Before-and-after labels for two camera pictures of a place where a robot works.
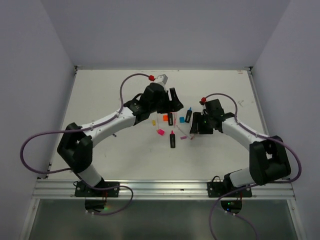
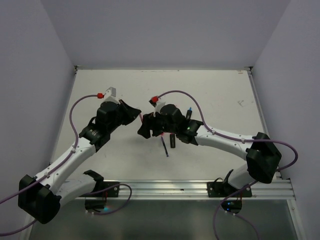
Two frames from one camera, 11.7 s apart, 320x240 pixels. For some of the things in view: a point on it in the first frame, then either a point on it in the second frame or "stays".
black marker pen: (172, 139) stays
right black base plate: (218, 189) stays
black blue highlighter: (188, 115) stays
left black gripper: (172, 105) → (130, 112)
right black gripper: (197, 117) → (149, 122)
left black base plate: (82, 190) stays
